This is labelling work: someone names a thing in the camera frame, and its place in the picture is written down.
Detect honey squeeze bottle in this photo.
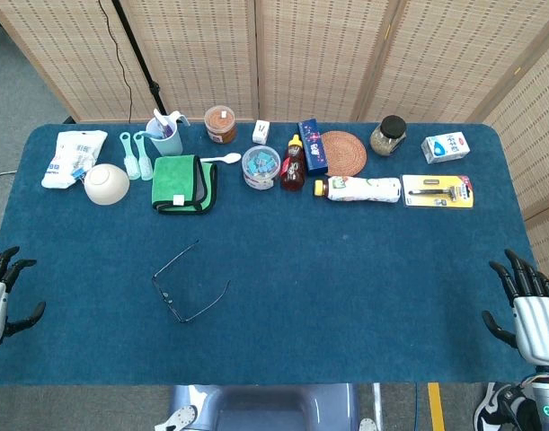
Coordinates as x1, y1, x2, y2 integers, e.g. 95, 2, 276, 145
279, 134, 307, 192

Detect razor in yellow blister pack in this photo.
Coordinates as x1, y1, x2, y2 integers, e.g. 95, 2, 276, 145
401, 174, 475, 209

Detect white purple toothpaste tube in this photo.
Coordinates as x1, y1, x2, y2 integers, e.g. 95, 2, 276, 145
152, 108, 174, 138

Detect white blue milk carton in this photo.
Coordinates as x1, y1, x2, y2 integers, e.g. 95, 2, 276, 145
421, 131, 472, 164

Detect white plastic wipes package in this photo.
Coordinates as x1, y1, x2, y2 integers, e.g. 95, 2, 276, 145
40, 129, 109, 189

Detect green microfiber cloth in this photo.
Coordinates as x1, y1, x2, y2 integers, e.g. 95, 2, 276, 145
151, 154, 219, 216

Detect thin black cable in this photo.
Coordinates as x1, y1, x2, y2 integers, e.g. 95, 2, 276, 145
97, 0, 134, 125

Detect dark blue carton box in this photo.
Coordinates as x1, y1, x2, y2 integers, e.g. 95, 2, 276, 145
297, 118, 330, 177

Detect clear tub binder clips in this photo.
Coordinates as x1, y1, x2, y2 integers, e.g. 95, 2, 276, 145
241, 145, 282, 190

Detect black white sneaker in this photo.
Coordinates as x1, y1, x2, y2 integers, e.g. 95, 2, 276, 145
474, 381, 534, 431

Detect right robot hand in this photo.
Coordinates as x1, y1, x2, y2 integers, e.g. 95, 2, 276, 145
481, 249, 549, 367

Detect blue table mat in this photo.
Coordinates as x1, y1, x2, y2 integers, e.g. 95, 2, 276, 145
0, 122, 547, 387

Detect light blue handled cup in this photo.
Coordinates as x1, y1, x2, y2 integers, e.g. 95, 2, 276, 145
146, 110, 190, 157

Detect metal table leg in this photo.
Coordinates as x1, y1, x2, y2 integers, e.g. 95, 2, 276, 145
371, 383, 385, 431

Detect black wire eyeglasses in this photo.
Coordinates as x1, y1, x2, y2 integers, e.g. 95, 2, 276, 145
151, 239, 233, 324

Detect teal handled scrub brush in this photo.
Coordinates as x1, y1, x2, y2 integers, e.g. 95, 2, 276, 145
133, 130, 155, 181
119, 131, 142, 181

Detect black stand pole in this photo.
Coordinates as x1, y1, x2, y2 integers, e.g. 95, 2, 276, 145
111, 0, 168, 117

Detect clear jar orange snacks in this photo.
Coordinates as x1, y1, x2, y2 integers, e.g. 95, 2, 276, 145
204, 105, 238, 145

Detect white plastic spoon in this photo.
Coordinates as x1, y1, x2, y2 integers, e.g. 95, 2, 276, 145
199, 153, 243, 165

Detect small white box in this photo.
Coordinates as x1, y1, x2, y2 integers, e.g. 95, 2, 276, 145
252, 119, 271, 145

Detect round woven coaster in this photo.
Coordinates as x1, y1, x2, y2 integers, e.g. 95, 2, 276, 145
321, 130, 368, 178

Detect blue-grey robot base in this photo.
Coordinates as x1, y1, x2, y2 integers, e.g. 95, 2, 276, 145
155, 383, 383, 431

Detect glass jar black lid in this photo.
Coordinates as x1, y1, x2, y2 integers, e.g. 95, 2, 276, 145
369, 115, 408, 158

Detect yellow-capped tea bottle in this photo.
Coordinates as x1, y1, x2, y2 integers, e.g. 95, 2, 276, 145
313, 175, 402, 204

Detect cream upturned bowl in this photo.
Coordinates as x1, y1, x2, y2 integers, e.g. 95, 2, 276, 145
84, 163, 131, 207

